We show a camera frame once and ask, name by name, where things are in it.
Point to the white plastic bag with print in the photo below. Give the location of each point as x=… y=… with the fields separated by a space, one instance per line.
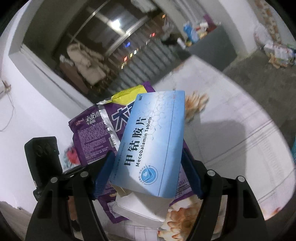
x=262 y=34

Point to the purple snack packet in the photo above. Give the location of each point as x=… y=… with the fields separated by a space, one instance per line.
x=92 y=139

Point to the pile of paper litter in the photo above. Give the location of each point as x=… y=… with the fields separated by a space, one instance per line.
x=279 y=53

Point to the beige hanging coat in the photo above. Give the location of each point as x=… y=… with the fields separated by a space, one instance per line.
x=85 y=62

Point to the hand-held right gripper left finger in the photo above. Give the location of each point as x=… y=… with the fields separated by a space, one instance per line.
x=104 y=173

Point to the blue plastic basket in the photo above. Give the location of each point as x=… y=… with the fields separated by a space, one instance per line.
x=294 y=148

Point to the grey cabinet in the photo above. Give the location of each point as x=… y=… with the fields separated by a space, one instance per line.
x=212 y=48

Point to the blue detergent bottle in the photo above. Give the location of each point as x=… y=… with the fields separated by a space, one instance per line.
x=190 y=31

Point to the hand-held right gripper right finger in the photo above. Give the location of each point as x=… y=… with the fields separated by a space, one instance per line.
x=190 y=172

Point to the blue and white medicine box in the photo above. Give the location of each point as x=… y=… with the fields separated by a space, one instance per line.
x=150 y=143

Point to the small white bottle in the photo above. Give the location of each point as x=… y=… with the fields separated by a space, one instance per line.
x=181 y=43

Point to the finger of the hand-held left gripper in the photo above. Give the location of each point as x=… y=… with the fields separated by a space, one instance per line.
x=71 y=170

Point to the purple cup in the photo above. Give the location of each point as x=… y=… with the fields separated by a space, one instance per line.
x=208 y=20

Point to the tall patterned cardboard box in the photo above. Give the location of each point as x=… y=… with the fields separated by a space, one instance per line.
x=271 y=20

